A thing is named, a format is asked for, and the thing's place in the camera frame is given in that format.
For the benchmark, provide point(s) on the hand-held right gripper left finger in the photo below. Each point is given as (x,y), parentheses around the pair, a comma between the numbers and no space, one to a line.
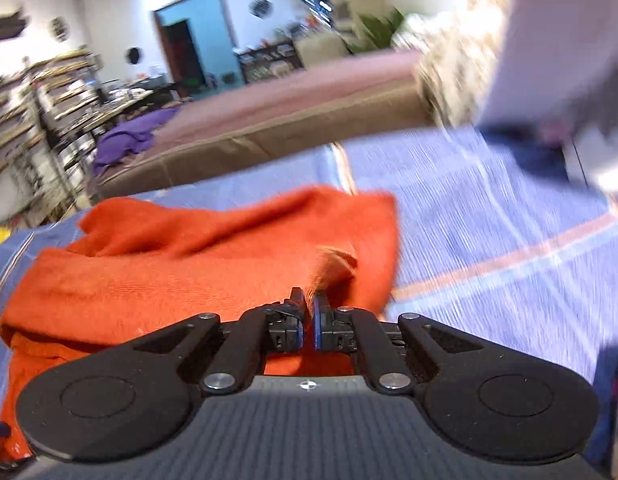
(299,332)

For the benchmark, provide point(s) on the cream floral quilt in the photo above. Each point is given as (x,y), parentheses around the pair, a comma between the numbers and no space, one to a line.
(459,70)

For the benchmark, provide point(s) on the orange knit sweater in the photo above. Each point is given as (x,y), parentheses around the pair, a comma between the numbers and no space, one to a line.
(164,270)

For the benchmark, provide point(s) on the black octagonal wall decoration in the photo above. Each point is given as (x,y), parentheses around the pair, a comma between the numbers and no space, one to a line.
(261,7)
(134,55)

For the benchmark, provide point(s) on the purple blanket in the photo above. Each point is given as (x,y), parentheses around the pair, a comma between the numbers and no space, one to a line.
(129,135)

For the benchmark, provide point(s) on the dark low cabinet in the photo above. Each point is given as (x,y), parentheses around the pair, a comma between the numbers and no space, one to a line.
(269,60)

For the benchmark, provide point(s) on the dark brown door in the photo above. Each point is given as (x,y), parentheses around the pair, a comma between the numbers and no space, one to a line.
(179,55)

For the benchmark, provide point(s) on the brown bed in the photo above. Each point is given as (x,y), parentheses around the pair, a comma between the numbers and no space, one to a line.
(289,105)

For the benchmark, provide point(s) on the chair with cream cover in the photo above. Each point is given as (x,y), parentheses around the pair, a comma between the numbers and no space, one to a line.
(321,47)

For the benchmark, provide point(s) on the dark wooden table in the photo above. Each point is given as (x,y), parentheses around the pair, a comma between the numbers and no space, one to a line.
(124,105)

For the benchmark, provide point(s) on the pale lavender cloth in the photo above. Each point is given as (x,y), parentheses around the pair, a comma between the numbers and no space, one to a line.
(554,35)

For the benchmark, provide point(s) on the green potted plant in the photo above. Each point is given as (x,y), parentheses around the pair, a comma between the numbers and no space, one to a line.
(381,30)

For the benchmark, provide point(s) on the wall shelves with small bottles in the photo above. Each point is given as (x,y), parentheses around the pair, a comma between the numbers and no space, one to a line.
(49,110)

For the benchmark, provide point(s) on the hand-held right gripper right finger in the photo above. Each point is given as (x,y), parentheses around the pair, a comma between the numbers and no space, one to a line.
(318,330)

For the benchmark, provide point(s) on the blue plaid bed sheet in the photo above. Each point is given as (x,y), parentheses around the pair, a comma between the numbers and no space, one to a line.
(489,220)

